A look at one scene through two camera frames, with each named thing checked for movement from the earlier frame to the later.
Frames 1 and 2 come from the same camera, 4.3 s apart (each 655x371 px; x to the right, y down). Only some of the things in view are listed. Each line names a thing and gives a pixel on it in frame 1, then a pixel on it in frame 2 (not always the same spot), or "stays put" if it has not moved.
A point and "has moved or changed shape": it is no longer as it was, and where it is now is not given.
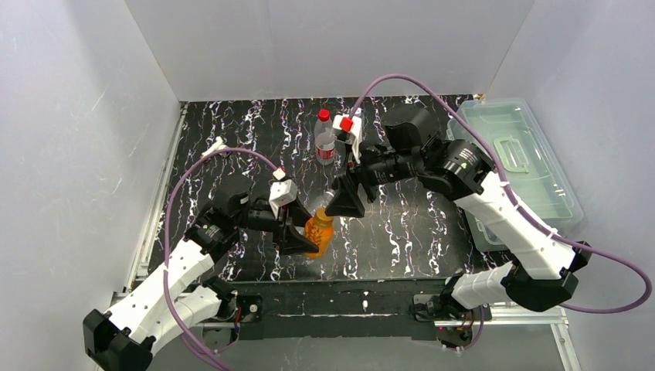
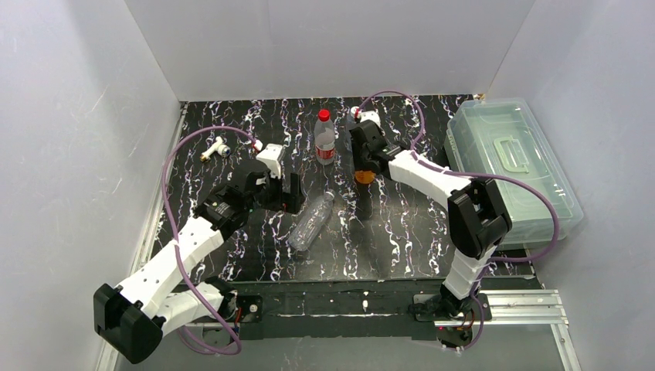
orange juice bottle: (318, 229) has moved or changed shape
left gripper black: (282, 225) → (276, 193)
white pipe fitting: (217, 145) stays put
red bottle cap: (324, 115) stays put
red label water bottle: (324, 138) stays put
